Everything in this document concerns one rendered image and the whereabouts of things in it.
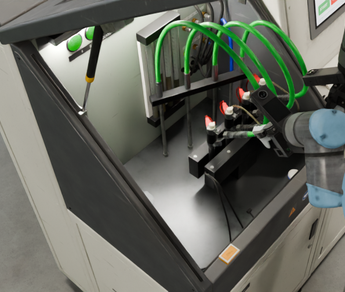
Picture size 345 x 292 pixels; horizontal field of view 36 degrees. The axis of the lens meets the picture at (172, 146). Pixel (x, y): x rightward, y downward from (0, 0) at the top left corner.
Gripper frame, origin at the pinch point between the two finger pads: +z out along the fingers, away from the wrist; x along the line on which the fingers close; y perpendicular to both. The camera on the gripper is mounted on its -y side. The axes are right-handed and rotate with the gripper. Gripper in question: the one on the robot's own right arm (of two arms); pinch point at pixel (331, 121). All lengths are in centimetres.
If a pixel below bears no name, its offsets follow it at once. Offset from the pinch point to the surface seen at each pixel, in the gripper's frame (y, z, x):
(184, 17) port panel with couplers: -57, -2, 8
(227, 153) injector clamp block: -25.5, 23.0, -8.7
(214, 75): -40.5, 8.5, 3.4
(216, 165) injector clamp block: -25.2, 23.0, -14.2
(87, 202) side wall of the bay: -46, 25, -47
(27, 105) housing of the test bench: -62, -3, -47
